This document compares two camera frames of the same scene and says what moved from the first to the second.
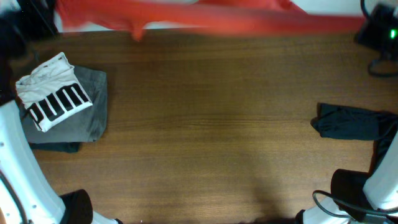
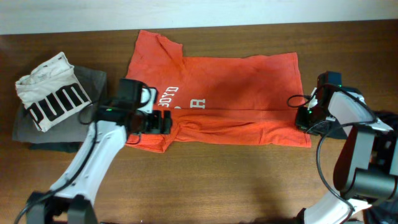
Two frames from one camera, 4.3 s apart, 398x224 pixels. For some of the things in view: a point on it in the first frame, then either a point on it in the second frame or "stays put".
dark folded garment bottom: (60, 147) stays put
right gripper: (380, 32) → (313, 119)
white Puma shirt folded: (53, 92) stays put
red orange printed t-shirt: (237, 16) → (245, 101)
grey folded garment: (86, 126) stays put
